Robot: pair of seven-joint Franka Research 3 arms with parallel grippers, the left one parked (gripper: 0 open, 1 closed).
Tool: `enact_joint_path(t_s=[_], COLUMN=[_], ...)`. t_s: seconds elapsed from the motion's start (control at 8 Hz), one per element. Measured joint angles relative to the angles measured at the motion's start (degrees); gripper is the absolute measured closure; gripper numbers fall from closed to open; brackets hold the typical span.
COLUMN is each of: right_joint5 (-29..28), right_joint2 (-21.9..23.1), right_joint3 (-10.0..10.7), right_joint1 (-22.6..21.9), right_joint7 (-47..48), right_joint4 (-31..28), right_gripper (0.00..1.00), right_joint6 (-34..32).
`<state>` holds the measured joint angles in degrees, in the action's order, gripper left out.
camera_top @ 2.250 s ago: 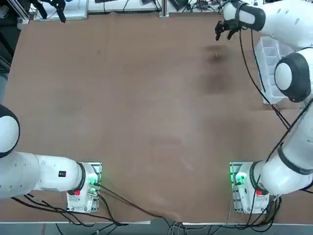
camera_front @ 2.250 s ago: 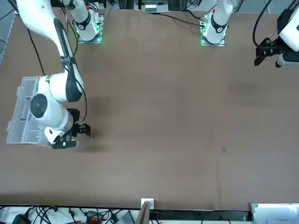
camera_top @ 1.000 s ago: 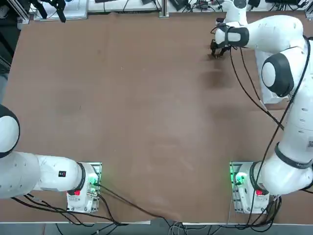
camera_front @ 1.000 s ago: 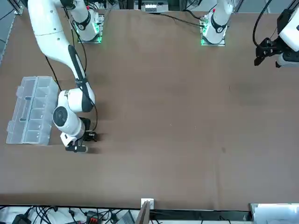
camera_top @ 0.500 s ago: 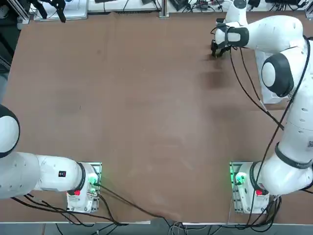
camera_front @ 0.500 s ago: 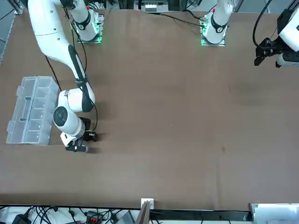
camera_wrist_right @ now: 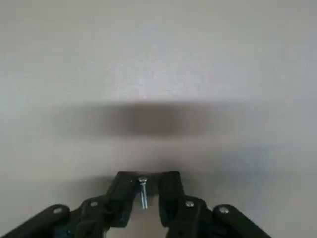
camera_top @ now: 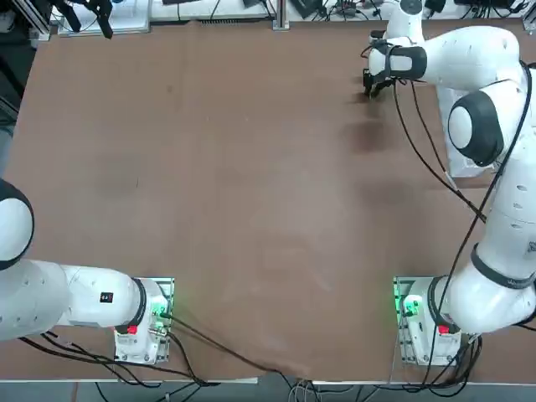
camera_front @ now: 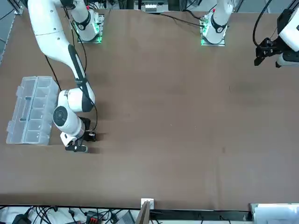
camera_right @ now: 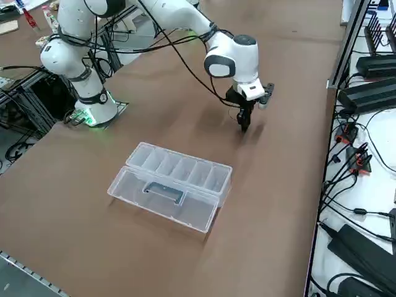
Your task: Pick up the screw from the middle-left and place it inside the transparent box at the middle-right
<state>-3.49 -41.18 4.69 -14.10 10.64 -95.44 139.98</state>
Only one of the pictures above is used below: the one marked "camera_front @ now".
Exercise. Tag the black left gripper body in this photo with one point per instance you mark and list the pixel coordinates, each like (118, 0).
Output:
(268, 47)

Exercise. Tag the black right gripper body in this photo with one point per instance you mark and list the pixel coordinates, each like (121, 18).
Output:
(86, 123)

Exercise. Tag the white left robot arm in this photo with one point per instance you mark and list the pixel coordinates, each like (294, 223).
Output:
(218, 23)

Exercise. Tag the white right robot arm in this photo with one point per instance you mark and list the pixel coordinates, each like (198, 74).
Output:
(67, 116)

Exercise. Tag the transparent plastic compartment box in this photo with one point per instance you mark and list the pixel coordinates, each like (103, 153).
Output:
(30, 109)

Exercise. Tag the red and black connector block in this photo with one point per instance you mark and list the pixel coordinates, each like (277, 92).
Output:
(92, 216)

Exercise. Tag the grey power adapter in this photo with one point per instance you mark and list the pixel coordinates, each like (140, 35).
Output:
(127, 218)

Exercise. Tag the black power adapter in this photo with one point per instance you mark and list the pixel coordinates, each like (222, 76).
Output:
(20, 219)

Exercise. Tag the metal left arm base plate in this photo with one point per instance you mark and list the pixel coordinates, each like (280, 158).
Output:
(204, 42)

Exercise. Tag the aluminium post with bracket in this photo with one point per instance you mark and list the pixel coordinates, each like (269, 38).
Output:
(146, 210)

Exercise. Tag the aluminium frame rail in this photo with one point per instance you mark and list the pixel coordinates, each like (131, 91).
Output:
(5, 42)

